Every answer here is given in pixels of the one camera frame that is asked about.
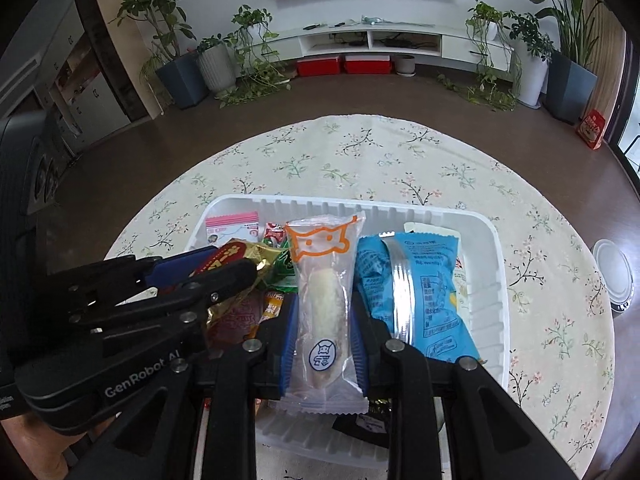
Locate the pink cartoon snack packet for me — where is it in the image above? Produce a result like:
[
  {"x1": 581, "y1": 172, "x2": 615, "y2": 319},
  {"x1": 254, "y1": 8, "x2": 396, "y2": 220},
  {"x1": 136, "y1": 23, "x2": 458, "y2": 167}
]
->
[{"x1": 205, "y1": 211, "x2": 262, "y2": 247}]

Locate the red storage box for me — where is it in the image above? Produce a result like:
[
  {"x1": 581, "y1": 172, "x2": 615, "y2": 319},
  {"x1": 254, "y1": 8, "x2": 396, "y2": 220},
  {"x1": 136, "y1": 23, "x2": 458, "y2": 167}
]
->
[
  {"x1": 344, "y1": 54, "x2": 392, "y2": 75},
  {"x1": 296, "y1": 56, "x2": 343, "y2": 77}
]

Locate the orange striped snack packet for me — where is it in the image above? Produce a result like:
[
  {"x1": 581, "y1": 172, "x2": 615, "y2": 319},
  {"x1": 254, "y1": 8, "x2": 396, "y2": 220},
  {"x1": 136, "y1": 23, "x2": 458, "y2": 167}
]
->
[{"x1": 261, "y1": 289, "x2": 287, "y2": 327}]

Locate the large plant in grey planter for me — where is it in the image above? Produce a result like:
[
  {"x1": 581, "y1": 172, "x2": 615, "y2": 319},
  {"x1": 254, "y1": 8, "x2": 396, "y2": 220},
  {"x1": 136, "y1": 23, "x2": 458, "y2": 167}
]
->
[{"x1": 520, "y1": 0, "x2": 601, "y2": 125}]

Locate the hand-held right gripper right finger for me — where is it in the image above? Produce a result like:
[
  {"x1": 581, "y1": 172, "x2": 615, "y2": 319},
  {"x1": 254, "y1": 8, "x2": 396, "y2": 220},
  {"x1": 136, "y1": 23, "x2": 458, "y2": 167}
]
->
[{"x1": 350, "y1": 304, "x2": 576, "y2": 480}]

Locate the white robot vacuum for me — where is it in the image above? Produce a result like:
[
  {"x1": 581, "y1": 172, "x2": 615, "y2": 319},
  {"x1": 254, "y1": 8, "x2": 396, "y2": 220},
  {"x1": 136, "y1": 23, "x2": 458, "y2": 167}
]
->
[{"x1": 592, "y1": 239, "x2": 635, "y2": 318}]

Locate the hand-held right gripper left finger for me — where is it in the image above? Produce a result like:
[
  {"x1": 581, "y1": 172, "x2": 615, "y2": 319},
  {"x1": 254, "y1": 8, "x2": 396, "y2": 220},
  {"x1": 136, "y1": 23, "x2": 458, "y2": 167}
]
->
[{"x1": 65, "y1": 294, "x2": 301, "y2": 480}]

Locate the red snack bag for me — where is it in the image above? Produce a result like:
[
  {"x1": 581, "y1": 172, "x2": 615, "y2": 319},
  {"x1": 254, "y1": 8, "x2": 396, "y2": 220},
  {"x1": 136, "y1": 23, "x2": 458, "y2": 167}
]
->
[{"x1": 576, "y1": 109, "x2": 606, "y2": 151}]

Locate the black snack packet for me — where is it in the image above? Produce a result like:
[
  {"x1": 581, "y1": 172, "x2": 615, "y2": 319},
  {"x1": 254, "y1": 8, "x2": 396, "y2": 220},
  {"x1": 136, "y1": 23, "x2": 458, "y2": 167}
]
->
[{"x1": 331, "y1": 409, "x2": 392, "y2": 449}]

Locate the white television cabinet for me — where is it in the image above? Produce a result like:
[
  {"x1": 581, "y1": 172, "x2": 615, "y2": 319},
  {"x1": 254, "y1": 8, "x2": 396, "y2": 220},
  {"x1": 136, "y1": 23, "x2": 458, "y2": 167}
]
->
[{"x1": 272, "y1": 22, "x2": 516, "y2": 68}]

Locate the blue snack packet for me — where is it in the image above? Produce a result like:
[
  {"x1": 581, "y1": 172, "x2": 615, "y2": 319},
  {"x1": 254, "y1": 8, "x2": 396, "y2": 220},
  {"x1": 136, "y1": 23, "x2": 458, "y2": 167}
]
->
[{"x1": 354, "y1": 231, "x2": 485, "y2": 365}]

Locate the glass balcony door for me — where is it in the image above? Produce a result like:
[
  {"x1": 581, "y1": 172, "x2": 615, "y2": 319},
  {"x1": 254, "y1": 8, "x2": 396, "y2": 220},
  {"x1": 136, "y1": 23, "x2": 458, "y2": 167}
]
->
[{"x1": 617, "y1": 30, "x2": 640, "y2": 181}]

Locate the trailing vine plant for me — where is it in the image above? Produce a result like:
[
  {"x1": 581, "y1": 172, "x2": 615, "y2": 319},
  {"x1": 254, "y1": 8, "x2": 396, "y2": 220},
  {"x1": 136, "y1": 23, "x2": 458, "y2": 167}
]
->
[
  {"x1": 437, "y1": 0, "x2": 518, "y2": 111},
  {"x1": 217, "y1": 5, "x2": 293, "y2": 108}
]

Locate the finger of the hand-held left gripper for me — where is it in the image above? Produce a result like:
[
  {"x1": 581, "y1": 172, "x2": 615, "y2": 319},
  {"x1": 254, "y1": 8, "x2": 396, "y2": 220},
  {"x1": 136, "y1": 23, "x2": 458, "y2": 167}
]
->
[
  {"x1": 69, "y1": 259, "x2": 259, "y2": 342},
  {"x1": 49, "y1": 247, "x2": 222, "y2": 307}
]

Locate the long white snack packet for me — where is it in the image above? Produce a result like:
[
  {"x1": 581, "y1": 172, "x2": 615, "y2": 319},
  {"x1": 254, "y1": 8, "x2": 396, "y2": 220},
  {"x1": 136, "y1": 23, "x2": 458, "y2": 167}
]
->
[{"x1": 402, "y1": 221, "x2": 474, "y2": 313}]

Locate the small red snack packet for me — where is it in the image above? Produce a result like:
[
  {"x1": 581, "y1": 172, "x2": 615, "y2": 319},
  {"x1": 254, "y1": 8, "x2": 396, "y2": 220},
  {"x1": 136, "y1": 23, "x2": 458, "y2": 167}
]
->
[{"x1": 264, "y1": 221, "x2": 287, "y2": 249}]

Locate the plant in grey ribbed pot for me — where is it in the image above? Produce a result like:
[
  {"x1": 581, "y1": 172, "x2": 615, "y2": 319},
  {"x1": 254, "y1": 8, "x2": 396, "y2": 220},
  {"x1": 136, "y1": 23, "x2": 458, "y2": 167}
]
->
[{"x1": 196, "y1": 34, "x2": 237, "y2": 95}]

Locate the red gold snack packet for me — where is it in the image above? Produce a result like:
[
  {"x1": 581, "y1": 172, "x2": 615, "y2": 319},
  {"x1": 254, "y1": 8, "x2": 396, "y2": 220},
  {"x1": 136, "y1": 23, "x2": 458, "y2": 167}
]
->
[{"x1": 192, "y1": 240, "x2": 287, "y2": 353}]

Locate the white plastic tray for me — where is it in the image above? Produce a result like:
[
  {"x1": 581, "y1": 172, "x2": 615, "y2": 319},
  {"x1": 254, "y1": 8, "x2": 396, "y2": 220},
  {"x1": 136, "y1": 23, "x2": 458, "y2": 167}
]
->
[{"x1": 187, "y1": 194, "x2": 511, "y2": 471}]

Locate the grey kitchen cabinet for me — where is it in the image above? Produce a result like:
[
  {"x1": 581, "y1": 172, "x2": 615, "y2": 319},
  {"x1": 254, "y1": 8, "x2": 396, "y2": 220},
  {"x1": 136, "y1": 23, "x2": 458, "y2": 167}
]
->
[{"x1": 0, "y1": 0, "x2": 151, "y2": 161}]

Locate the plant in white pot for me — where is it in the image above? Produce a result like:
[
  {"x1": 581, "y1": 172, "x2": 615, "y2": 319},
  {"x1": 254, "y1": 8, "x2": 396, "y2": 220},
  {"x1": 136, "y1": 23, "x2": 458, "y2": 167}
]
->
[{"x1": 502, "y1": 10, "x2": 556, "y2": 109}]

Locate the person's left hand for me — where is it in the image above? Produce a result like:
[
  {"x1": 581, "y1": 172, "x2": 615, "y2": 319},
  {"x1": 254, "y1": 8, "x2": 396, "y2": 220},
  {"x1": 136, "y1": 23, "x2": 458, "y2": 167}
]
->
[{"x1": 1, "y1": 410, "x2": 118, "y2": 480}]

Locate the tall plant in blue planter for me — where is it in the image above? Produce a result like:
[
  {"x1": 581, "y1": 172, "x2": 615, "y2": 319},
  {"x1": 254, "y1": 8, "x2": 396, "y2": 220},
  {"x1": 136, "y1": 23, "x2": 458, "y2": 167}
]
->
[{"x1": 116, "y1": 0, "x2": 211, "y2": 110}]

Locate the clear orange-print bread packet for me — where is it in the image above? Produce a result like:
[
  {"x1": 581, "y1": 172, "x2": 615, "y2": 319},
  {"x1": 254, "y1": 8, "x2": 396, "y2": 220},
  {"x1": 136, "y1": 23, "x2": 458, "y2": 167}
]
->
[{"x1": 277, "y1": 210, "x2": 369, "y2": 416}]

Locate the green snack packet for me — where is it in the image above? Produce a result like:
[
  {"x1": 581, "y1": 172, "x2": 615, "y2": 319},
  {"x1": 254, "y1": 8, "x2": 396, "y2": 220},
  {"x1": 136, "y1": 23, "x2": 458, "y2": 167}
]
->
[{"x1": 271, "y1": 249, "x2": 299, "y2": 294}]

